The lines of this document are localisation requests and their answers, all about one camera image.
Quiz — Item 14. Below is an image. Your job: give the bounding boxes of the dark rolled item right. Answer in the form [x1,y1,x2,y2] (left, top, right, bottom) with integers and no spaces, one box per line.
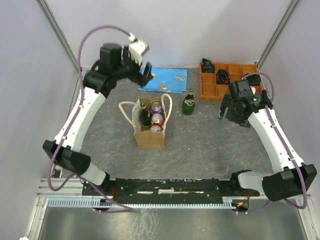
[245,73,261,86]

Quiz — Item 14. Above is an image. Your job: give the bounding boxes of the dark rolled item top-left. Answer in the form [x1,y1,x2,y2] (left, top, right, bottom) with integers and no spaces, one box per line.
[201,58,215,74]

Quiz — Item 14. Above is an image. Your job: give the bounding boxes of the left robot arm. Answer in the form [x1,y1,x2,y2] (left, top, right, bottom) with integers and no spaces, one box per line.
[42,40,153,195]

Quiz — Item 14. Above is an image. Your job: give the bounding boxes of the purple soda can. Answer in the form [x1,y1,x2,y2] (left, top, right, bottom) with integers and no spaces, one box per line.
[150,101,164,116]

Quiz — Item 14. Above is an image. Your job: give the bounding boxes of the aluminium frame rail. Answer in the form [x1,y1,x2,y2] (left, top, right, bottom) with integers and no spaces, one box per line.
[36,177,312,200]

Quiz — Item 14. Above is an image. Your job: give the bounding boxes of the green glass bottle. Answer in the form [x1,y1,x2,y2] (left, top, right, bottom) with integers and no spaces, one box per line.
[139,102,152,129]
[182,88,196,116]

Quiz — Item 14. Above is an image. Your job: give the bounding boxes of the dark rolled item middle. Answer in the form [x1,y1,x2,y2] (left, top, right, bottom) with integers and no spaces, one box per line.
[216,69,231,85]

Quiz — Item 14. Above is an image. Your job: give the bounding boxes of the red cola can front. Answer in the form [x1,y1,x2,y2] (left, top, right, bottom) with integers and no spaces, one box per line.
[151,113,165,128]

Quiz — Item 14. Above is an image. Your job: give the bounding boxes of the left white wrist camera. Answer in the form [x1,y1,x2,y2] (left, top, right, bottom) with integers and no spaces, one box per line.
[128,32,150,66]

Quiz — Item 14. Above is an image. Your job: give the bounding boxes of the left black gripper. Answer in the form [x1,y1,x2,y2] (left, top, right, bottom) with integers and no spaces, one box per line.
[114,46,155,88]

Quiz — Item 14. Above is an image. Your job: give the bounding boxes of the orange compartment tray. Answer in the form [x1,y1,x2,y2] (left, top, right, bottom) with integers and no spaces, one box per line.
[199,62,258,103]

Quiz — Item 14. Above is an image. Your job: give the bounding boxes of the blue patterned folded cloth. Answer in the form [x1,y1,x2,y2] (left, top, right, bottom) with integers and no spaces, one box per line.
[138,67,188,94]

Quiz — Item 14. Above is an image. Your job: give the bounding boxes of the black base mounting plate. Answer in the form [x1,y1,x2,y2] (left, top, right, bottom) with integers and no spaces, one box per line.
[97,178,260,205]

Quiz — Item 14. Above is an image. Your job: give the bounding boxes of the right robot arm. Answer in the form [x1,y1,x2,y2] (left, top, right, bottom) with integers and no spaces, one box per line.
[220,79,317,202]

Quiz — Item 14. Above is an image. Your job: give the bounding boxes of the red cola can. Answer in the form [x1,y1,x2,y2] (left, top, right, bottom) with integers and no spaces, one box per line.
[149,125,163,133]
[151,113,165,128]

